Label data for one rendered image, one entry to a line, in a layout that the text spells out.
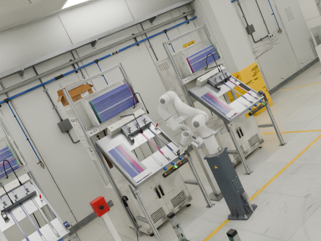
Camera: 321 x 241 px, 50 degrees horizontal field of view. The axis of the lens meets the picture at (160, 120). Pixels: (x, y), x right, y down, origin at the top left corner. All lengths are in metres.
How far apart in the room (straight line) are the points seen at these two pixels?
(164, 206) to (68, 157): 1.85
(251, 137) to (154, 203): 1.74
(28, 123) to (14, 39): 1.20
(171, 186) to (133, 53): 2.65
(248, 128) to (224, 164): 1.58
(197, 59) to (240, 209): 2.07
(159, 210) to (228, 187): 0.96
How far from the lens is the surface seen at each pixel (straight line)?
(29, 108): 5.22
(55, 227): 3.40
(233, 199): 3.56
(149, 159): 3.72
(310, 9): 7.37
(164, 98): 3.30
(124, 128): 3.89
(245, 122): 4.87
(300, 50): 8.87
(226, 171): 3.43
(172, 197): 4.14
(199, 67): 4.66
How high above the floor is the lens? 1.79
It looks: 10 degrees down
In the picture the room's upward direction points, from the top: 25 degrees counter-clockwise
